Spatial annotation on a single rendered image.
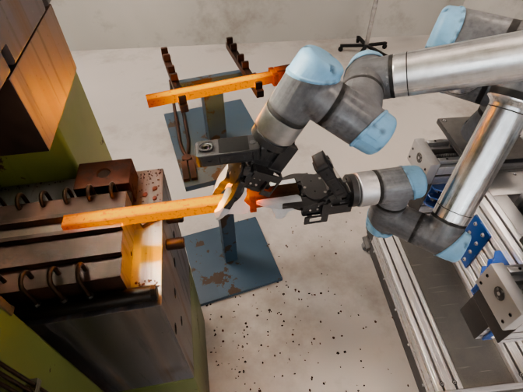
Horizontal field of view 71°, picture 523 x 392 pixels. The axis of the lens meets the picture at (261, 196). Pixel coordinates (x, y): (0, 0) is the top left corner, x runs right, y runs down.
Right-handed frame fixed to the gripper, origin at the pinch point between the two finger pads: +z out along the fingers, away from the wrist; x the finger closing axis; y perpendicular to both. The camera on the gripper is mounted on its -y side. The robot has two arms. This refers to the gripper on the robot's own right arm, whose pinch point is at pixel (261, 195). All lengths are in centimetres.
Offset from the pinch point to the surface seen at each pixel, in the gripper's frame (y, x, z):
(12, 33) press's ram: -38.4, -6.8, 27.4
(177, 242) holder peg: 12.2, 0.5, 19.2
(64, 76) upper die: -28.8, 1.4, 27.4
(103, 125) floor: 101, 175, 82
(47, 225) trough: 1.6, 1.4, 42.5
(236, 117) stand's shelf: 25, 62, -2
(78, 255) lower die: 1.3, -7.3, 35.3
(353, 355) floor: 101, -5, -37
